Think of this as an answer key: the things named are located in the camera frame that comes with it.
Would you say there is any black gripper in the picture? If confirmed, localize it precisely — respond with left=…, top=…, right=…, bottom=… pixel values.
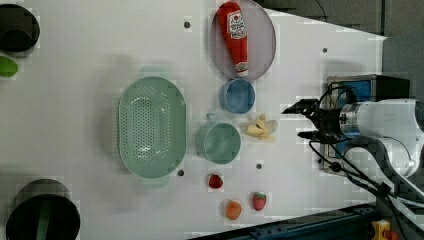
left=283, top=99, right=343, bottom=144

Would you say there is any peeled yellow toy banana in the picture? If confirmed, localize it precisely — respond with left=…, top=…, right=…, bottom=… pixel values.
left=241, top=114, right=278, bottom=141

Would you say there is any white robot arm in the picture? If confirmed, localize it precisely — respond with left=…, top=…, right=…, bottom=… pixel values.
left=283, top=99, right=423, bottom=215

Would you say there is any blue cup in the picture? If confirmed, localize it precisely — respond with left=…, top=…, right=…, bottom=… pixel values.
left=219, top=78, right=256, bottom=114

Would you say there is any green mug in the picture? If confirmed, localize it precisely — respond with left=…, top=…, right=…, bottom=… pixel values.
left=195, top=113, right=241, bottom=165

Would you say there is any red toy strawberry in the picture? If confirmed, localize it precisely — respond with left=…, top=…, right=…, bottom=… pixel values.
left=252, top=192, right=267, bottom=211

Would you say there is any grey round plate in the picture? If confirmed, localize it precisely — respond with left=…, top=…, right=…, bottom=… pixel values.
left=209, top=0, right=276, bottom=80

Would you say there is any dark red toy fruit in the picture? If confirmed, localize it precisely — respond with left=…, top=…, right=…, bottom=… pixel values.
left=208, top=174, right=223, bottom=189

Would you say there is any orange toy fruit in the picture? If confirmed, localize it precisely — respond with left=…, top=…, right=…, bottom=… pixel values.
left=225, top=201, right=242, bottom=220

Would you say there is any red ketchup bottle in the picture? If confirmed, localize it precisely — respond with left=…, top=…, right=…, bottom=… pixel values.
left=216, top=1, right=249, bottom=77

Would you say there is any yellow clamp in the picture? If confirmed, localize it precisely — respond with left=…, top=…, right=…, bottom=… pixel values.
left=372, top=220, right=399, bottom=240

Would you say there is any green oval colander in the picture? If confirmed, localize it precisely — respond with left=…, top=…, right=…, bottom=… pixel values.
left=117, top=66, right=187, bottom=188

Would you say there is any green object at edge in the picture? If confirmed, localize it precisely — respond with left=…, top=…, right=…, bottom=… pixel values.
left=0, top=56, right=19, bottom=78

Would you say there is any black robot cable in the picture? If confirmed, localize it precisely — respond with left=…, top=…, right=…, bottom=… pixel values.
left=308, top=83, right=424, bottom=240

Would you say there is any black cylinder mount with green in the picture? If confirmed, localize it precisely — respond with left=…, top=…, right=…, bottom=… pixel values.
left=5, top=179, right=81, bottom=240

